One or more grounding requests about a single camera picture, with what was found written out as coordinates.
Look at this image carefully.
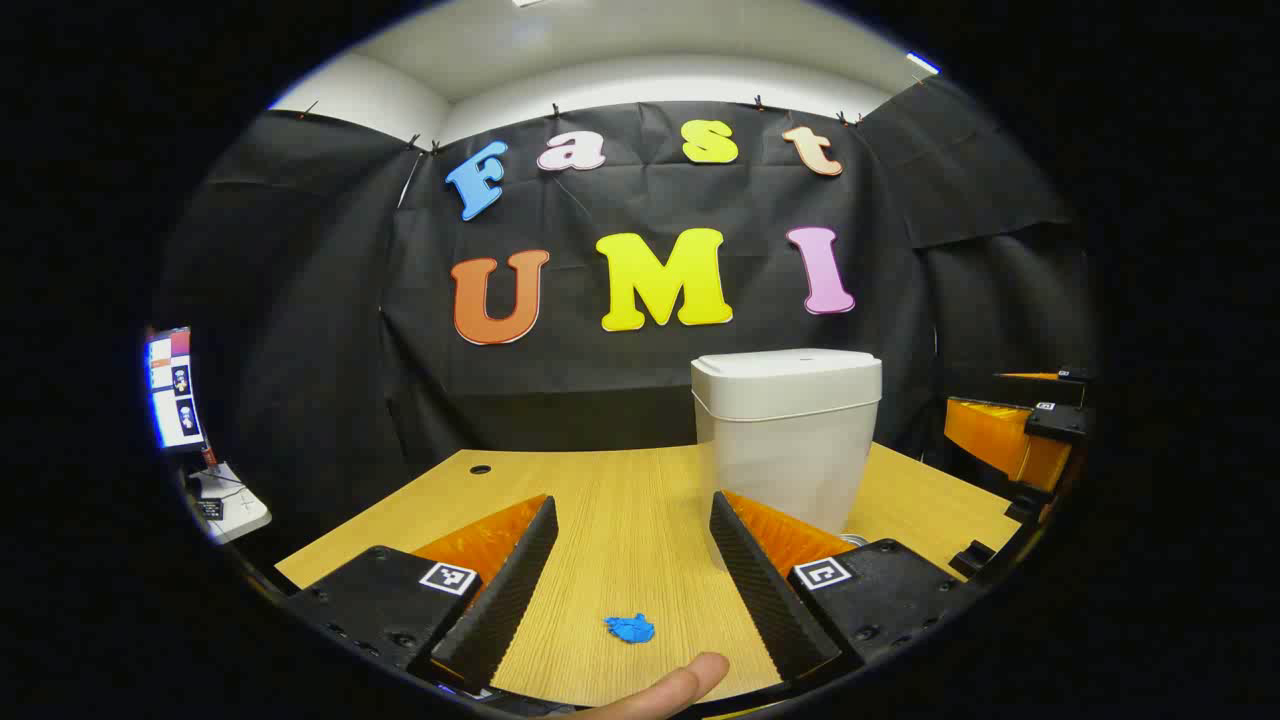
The wooden desktop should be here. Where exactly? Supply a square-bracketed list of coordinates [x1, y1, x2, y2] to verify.
[275, 443, 1023, 709]

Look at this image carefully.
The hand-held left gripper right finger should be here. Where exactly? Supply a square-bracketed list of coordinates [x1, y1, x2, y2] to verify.
[708, 488, 986, 686]

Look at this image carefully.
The white side table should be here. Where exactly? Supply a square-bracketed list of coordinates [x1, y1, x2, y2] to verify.
[190, 462, 273, 546]

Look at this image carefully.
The white desktop garbage bin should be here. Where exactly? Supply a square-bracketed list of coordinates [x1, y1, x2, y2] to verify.
[690, 349, 883, 573]

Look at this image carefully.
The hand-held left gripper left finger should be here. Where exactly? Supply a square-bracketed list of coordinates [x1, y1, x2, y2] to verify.
[285, 493, 561, 701]

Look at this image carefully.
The computer monitor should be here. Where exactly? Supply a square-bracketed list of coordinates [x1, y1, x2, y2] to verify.
[145, 327, 206, 451]

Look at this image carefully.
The black backdrop cloth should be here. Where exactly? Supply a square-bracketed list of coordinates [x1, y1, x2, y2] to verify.
[155, 75, 1101, 561]

